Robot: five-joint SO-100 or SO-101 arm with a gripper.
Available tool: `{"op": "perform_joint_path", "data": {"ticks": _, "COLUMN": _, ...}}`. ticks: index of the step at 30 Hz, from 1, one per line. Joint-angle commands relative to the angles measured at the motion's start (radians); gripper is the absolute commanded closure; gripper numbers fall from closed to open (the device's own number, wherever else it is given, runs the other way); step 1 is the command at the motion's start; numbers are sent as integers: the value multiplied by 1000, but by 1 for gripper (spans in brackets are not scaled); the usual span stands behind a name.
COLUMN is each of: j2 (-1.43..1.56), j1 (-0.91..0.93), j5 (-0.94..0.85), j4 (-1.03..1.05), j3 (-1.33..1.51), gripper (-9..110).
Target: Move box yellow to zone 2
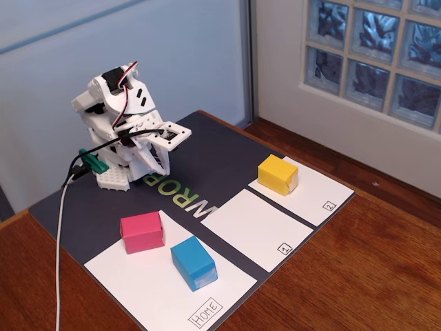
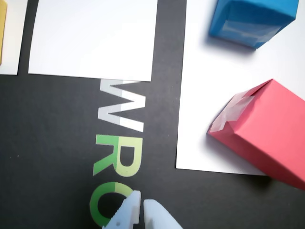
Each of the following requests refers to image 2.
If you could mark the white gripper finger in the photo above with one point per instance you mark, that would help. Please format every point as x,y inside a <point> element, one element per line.
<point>157,217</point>
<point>126,214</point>

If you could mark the yellow paper box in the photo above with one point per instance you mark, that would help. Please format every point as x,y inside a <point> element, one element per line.
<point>2,31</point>

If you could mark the white home zone sheet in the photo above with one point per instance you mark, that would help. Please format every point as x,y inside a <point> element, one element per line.
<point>205,83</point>

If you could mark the pink paper box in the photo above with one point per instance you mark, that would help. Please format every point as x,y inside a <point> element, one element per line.
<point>269,128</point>

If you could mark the white zone 1 sheet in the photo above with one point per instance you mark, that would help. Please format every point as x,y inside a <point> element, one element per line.
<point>93,38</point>

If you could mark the white zone 2 sheet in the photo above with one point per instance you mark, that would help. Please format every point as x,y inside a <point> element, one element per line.
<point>13,47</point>

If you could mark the blue paper box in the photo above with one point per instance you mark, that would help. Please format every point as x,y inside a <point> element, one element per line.
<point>252,19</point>

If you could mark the dark WRO mat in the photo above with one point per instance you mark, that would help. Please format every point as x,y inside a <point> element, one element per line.
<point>47,143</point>

